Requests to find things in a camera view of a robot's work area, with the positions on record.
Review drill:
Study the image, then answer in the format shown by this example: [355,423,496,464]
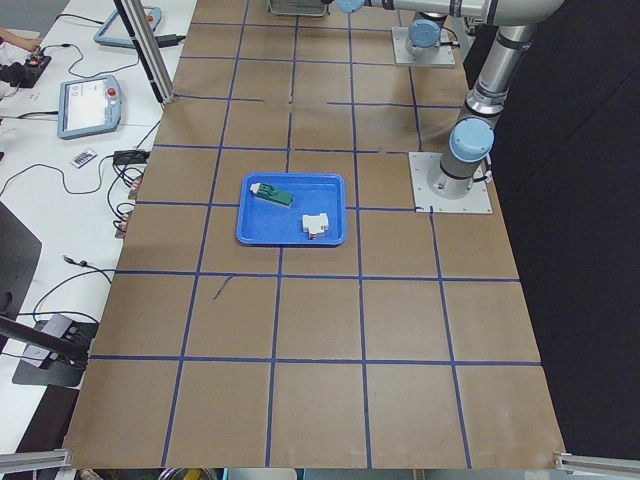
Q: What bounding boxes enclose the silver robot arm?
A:
[322,1,498,59]
[428,1,562,200]

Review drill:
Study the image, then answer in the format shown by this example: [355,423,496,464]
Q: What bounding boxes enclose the white circuit breaker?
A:
[302,212,329,240]

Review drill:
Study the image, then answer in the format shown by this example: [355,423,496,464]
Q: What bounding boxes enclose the blue plastic tray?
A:
[236,172,348,247]

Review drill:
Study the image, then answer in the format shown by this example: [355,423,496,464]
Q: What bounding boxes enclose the green electrical module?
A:
[249,182,294,207]

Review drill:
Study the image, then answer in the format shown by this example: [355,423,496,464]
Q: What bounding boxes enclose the black power adapter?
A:
[113,149,150,166]

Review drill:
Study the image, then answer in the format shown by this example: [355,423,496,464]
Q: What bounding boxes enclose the small colourful remote control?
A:
[70,148,98,169]

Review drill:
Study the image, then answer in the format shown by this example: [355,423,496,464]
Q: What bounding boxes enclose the near teach pendant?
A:
[57,75,122,140]

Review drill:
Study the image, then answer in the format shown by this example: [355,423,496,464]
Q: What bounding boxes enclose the teach pendant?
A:
[93,5,167,49]
[57,75,122,140]

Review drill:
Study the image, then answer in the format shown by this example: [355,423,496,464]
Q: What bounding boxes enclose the far teach pendant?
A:
[93,5,167,49]

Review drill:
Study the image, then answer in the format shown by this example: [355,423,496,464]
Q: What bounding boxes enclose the right aluminium corner profile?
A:
[554,452,640,479]

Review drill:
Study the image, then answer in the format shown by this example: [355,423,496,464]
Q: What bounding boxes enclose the aluminium corner profile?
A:
[0,449,73,474]
[554,452,640,479]

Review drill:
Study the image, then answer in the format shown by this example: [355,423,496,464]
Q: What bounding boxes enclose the left aluminium corner profile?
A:
[0,449,73,474]

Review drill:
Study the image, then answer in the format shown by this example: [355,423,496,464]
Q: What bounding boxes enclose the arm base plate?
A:
[391,27,456,68]
[408,152,492,214]

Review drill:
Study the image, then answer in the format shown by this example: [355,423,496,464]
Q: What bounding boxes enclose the wire mesh shelf rack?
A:
[267,0,330,17]

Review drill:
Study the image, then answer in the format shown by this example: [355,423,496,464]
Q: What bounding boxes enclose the aluminium frame post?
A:
[113,0,175,105]

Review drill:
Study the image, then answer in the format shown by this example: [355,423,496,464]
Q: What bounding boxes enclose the black camera stand base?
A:
[1,314,99,387]

